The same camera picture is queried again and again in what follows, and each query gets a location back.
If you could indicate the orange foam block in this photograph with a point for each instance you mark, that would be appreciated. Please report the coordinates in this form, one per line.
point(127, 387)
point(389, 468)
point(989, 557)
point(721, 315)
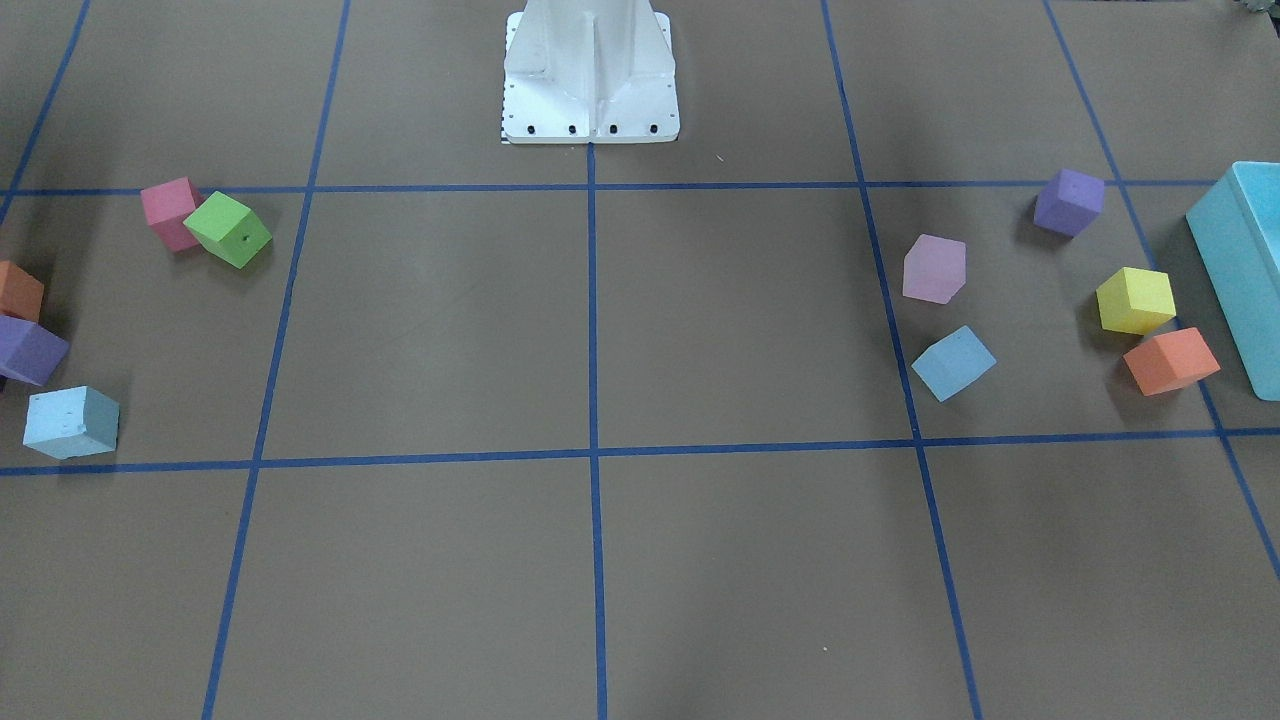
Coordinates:
point(22, 295)
point(1170, 361)

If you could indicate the light blue foam block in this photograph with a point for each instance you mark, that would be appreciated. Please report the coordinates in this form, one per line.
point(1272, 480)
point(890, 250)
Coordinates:
point(954, 363)
point(73, 422)

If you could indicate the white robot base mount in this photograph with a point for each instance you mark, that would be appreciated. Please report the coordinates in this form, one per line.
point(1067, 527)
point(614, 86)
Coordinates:
point(589, 72)

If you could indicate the yellow foam block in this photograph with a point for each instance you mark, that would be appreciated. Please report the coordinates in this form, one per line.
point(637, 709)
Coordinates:
point(1135, 301)

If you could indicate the purple foam block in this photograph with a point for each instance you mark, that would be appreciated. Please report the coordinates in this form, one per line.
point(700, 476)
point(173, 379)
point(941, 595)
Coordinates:
point(29, 353)
point(1069, 202)

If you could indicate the green foam block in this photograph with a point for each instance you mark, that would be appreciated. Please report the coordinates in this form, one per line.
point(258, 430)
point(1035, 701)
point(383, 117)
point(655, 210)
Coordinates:
point(228, 229)

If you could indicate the light blue plastic bin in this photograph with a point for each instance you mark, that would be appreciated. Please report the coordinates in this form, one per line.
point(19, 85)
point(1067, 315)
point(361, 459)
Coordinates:
point(1235, 225)

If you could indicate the light pink foam block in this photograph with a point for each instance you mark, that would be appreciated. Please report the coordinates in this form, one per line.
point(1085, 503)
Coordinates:
point(934, 269)

